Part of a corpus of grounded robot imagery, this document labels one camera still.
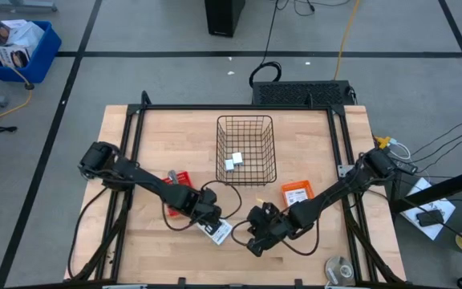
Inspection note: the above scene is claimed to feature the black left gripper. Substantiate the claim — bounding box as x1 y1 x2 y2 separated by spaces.
188 199 225 237

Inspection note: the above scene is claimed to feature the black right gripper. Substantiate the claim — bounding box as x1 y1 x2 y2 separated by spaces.
245 215 297 258

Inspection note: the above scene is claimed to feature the white barcode package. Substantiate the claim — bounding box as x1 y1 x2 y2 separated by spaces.
196 218 234 246

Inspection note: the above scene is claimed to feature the blue plastic bin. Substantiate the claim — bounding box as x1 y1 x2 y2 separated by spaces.
0 19 63 84

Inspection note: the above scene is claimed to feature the white label card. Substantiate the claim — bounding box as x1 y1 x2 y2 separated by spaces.
285 187 310 205

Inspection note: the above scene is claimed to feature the orange plastic basket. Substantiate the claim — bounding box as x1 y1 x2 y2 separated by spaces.
281 179 316 209

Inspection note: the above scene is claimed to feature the black mesh computer case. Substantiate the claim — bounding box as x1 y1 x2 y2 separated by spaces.
250 79 356 108

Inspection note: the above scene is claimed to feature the yellow connector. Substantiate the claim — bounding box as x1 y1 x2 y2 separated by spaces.
374 135 393 150

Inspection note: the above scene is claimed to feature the black power brick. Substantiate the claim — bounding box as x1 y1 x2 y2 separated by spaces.
391 157 419 175

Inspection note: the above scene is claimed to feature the white paper sheet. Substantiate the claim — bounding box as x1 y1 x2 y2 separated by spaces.
399 176 457 242

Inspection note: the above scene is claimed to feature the black phone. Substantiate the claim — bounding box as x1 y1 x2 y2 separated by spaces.
415 209 446 228

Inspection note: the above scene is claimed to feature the black slanted beam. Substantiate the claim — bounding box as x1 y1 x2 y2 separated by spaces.
390 163 462 214

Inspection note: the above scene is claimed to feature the black computer tower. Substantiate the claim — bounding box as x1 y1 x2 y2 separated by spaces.
203 0 247 39

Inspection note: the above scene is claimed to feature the white printed carton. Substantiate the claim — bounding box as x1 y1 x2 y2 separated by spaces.
0 43 32 68
0 18 28 46

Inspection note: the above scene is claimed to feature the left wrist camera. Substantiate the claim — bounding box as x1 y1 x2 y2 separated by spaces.
200 186 218 205

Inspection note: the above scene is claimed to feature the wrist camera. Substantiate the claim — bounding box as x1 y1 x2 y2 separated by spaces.
200 186 218 205
254 201 282 222

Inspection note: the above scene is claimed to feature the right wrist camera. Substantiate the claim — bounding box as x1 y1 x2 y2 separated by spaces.
254 201 282 222

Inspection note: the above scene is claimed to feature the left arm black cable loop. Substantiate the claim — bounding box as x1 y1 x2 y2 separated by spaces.
160 179 243 233

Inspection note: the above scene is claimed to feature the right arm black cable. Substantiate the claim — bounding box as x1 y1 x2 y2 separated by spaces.
230 218 321 258

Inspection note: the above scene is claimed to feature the black wire basket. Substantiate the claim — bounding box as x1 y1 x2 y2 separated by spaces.
215 115 278 187

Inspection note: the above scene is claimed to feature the black metal table frame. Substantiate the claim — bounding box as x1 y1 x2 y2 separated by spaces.
63 90 409 289

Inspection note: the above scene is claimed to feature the left arm base black cable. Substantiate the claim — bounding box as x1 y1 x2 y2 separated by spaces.
67 185 111 279

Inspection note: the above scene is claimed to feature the white cable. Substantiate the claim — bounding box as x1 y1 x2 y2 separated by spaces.
389 138 412 161

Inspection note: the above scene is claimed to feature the black hanging cable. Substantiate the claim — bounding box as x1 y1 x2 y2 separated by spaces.
248 0 283 88

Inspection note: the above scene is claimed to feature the yellow hanging cable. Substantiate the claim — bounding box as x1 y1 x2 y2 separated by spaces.
333 0 362 81

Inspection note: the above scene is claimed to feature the yellow floor cable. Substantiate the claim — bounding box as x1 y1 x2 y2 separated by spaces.
0 34 34 128

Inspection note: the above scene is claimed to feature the black floor cable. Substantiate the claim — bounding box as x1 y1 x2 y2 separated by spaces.
409 108 462 174

